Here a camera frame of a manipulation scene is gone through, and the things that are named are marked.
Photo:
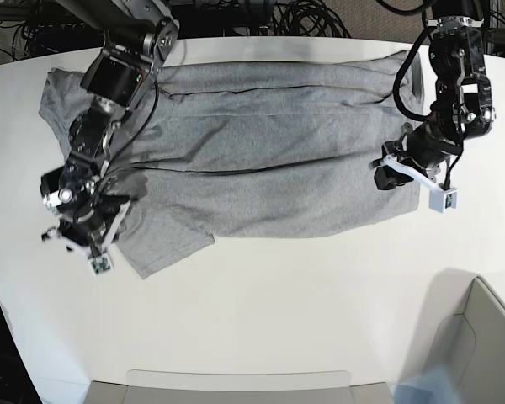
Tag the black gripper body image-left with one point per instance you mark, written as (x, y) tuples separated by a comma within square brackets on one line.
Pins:
[(91, 227)]

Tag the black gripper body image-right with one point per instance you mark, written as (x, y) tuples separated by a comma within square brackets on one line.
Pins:
[(417, 151)]

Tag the grey T-shirt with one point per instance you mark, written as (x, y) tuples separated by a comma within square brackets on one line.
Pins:
[(243, 149)]

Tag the blue blurred object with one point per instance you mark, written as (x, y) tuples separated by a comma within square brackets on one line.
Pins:
[(432, 386)]

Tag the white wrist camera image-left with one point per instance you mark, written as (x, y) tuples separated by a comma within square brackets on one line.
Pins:
[(101, 264)]

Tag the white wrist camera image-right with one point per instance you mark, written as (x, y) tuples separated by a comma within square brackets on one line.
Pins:
[(441, 200)]

